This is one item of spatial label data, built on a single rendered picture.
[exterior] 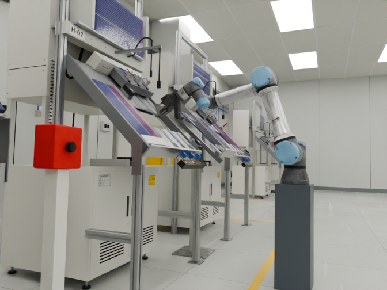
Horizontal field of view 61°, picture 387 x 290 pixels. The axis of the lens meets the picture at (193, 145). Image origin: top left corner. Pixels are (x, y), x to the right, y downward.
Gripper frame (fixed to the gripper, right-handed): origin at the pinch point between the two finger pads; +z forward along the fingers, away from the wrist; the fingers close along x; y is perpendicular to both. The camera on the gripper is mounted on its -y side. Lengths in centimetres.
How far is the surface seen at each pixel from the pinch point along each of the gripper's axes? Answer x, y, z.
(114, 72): 17.1, 33.3, 4.3
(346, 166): -760, -102, -108
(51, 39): 47, 55, 15
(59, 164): 91, -31, 8
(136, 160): 53, -34, 0
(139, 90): 0.2, 22.7, 1.8
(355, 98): -760, 34, -221
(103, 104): 49.1, 1.6, 3.3
